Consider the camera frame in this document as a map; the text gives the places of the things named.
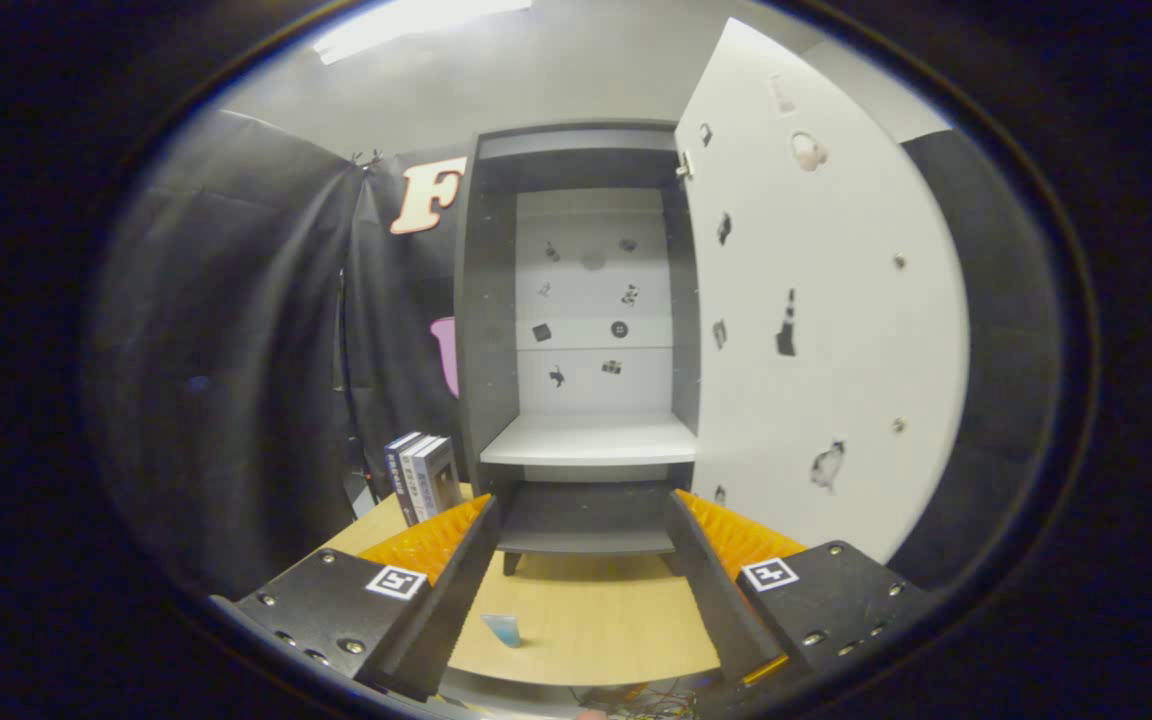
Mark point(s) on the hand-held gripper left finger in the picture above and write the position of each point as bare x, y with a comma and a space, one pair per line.
446, 610

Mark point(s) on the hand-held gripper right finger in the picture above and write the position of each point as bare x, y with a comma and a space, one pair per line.
716, 600

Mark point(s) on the blue and white tube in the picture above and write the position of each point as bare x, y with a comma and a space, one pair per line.
503, 631

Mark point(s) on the white cabinet shelf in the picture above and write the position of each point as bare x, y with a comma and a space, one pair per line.
586, 440

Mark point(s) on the grey cabinet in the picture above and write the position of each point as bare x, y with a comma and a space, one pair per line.
486, 350

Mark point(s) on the black backdrop cloth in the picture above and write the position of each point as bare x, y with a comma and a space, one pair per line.
236, 350

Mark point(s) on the metal door hinge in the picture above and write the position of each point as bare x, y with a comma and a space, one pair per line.
684, 165

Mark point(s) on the ceiling light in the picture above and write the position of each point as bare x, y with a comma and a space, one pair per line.
416, 25

